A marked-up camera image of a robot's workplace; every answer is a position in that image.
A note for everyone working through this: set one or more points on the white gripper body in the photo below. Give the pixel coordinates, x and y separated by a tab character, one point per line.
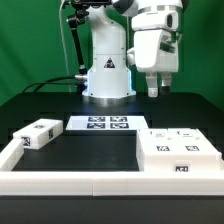
155	40

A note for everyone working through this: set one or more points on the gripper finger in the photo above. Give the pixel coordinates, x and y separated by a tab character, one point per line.
151	80
166	80

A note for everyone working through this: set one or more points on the white cabinet door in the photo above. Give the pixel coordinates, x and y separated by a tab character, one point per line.
189	141
153	142

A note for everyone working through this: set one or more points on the white cabinet body box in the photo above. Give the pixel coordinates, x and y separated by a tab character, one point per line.
181	163

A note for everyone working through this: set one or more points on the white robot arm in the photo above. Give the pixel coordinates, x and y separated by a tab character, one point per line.
109	79

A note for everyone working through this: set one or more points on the white cabinet top block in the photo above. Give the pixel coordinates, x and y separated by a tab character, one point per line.
39	133

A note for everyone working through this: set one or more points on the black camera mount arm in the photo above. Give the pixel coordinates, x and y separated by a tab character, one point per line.
78	18

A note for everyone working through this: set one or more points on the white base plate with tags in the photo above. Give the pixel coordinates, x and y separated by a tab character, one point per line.
88	123

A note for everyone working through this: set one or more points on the white U-shaped fence frame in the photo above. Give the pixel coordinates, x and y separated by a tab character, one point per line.
100	183

